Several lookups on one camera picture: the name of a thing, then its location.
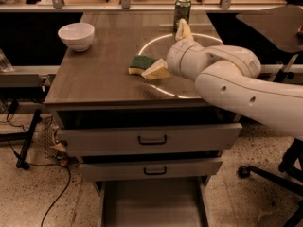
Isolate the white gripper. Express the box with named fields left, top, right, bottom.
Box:
left=142, top=19, right=210, bottom=81

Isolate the green yellow sponge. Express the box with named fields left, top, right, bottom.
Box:
left=128, top=55, right=156, bottom=75

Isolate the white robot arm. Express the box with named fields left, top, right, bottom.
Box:
left=142, top=19, right=303, bottom=140

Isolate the grey drawer cabinet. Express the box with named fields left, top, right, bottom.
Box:
left=44, top=10, right=254, bottom=187

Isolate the top grey drawer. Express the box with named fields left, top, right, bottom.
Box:
left=58, top=123, right=242, bottom=156

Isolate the grey drawer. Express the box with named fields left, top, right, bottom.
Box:
left=98, top=177, right=211, bottom=227
left=58, top=123, right=242, bottom=156
left=80, top=158, right=223, bottom=182

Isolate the middle grey drawer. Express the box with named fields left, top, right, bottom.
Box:
left=80, top=158, right=223, bottom=182

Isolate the bottom grey drawer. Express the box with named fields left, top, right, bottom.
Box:
left=98, top=177, right=211, bottom=227

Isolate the green soda can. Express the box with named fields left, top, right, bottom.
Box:
left=173, top=0, right=191, bottom=32

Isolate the white ceramic bowl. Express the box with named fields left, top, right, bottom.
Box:
left=58, top=23, right=95, bottom=52

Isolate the black office chair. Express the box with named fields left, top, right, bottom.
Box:
left=237, top=5, right=303, bottom=227

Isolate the black stand leg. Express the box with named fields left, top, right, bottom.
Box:
left=0, top=110, right=42, bottom=170

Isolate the wire mesh basket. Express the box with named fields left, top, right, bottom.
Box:
left=45, top=116, right=67, bottom=166

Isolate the black floor cable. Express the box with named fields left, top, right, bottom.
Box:
left=0, top=111, right=72, bottom=227

